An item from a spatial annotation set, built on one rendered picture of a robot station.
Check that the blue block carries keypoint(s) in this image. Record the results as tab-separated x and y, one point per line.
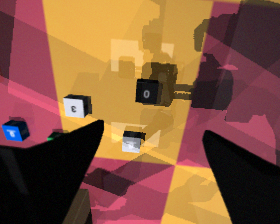
15	130

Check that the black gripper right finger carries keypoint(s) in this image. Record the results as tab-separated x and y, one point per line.
248	184

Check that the green block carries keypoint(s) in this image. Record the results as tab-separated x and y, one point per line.
54	135

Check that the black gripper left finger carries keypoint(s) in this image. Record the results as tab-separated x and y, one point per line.
48	175

